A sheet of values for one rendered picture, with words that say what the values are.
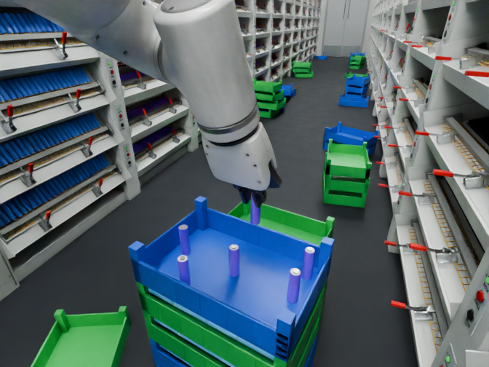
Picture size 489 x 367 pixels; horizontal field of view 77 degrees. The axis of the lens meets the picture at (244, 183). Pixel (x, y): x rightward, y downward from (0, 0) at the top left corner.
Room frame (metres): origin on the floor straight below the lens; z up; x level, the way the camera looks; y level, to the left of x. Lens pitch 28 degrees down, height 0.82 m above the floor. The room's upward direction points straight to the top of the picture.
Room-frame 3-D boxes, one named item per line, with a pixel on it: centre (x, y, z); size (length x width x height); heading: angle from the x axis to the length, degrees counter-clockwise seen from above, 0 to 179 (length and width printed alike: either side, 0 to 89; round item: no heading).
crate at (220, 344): (0.42, 0.02, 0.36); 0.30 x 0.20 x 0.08; 60
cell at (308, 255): (0.42, -0.11, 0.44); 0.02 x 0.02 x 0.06
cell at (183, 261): (0.39, 0.10, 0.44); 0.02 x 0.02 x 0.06
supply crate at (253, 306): (0.42, 0.02, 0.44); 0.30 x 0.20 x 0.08; 60
